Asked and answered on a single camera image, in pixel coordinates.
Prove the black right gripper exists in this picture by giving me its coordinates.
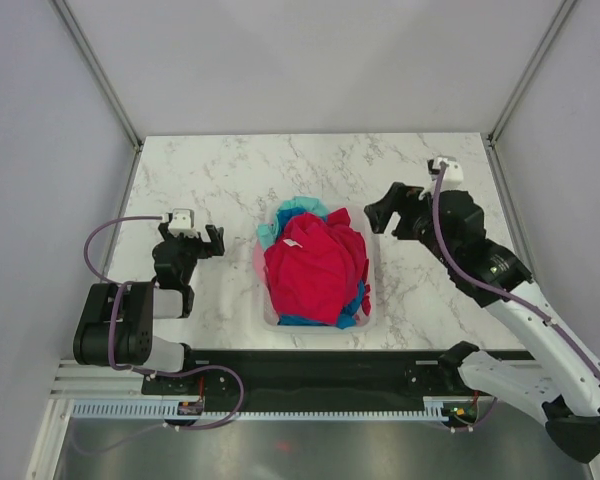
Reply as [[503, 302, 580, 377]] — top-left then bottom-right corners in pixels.
[[363, 181, 457, 268]]

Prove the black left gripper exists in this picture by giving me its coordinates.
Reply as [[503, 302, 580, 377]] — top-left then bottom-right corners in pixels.
[[159, 223, 223, 285]]

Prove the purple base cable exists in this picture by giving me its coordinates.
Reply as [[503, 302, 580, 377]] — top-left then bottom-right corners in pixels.
[[437, 397, 499, 434], [72, 364, 246, 456]]

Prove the aluminium frame post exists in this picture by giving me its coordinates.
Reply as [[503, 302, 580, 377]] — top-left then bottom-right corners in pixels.
[[49, 0, 143, 152], [482, 0, 579, 149]]

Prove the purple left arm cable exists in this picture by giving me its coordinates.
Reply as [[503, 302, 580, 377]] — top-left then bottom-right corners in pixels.
[[85, 214, 170, 374]]

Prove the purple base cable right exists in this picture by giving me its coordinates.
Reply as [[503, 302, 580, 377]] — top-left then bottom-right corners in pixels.
[[437, 397, 499, 434]]

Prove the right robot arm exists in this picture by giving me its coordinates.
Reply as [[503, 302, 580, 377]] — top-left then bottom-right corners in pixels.
[[364, 182, 600, 463]]

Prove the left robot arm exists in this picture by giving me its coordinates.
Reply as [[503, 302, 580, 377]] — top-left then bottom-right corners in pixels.
[[72, 221, 225, 393]]

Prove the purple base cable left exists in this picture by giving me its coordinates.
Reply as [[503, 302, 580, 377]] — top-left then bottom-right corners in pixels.
[[72, 364, 246, 456]]

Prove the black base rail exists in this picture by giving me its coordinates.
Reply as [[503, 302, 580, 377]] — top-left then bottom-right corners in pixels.
[[142, 350, 473, 411]]

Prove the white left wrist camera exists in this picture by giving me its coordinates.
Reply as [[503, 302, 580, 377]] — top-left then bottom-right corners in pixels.
[[167, 208, 198, 238]]

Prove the red t shirt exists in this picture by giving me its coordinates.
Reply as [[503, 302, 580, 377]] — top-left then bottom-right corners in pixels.
[[263, 209, 370, 324]]

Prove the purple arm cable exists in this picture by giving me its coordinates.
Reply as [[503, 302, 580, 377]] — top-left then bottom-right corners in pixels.
[[432, 162, 600, 464], [85, 214, 170, 374]]

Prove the teal t shirt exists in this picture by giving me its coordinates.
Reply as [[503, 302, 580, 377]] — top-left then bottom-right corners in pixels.
[[256, 196, 330, 250]]

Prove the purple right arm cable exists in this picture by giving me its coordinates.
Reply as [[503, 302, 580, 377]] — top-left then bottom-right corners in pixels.
[[432, 162, 600, 464]]

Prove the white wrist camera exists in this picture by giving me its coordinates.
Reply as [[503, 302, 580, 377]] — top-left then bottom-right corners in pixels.
[[167, 208, 198, 238], [427, 156, 464, 190]]

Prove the pink t shirt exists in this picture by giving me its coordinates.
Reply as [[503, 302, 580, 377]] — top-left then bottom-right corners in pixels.
[[252, 243, 266, 285]]

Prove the blue t shirt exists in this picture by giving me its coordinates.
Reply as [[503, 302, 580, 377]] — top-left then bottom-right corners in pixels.
[[272, 202, 374, 329]]

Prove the right aluminium frame post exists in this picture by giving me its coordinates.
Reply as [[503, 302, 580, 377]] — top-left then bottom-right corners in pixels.
[[482, 0, 579, 149]]

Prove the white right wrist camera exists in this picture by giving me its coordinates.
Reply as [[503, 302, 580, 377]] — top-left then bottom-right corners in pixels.
[[427, 156, 464, 190]]

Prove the left aluminium frame post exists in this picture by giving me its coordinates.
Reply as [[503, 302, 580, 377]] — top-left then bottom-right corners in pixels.
[[49, 0, 143, 152]]

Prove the white plastic laundry basket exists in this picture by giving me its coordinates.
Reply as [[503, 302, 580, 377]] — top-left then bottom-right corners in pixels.
[[253, 202, 377, 336]]

